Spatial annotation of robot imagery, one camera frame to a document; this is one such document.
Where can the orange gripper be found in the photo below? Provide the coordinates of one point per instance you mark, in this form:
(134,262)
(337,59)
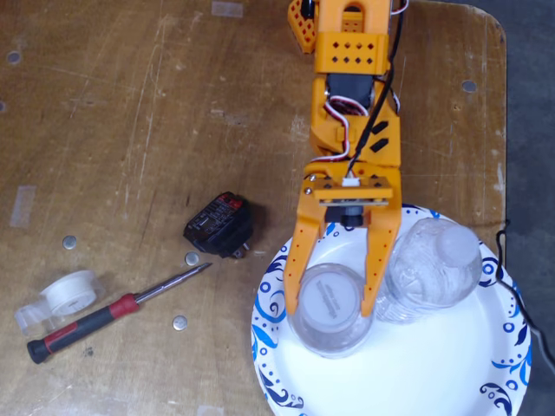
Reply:
(309,217)

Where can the clear bottle with purple label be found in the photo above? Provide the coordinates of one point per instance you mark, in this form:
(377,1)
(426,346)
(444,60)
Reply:
(331,299)

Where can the clear bottle without label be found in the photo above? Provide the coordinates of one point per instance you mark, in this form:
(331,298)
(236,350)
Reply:
(433,277)

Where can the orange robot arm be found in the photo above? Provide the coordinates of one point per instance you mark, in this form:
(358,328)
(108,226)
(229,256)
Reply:
(351,56)

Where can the white paper plate blue pattern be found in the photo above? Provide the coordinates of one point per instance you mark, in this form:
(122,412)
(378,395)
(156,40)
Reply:
(412,368)

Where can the black power adapter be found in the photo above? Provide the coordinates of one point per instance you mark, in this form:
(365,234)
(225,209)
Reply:
(221,229)

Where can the clear tape strip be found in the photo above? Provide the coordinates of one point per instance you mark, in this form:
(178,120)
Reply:
(210,410)

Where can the red black screwdriver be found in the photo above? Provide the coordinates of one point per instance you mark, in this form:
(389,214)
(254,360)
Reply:
(86,323)

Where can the white tape roll clear dispenser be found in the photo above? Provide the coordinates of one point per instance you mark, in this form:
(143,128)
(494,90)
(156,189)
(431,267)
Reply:
(69,294)

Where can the wrist camera on orange mount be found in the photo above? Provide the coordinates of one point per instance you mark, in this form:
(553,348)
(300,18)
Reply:
(347,193)

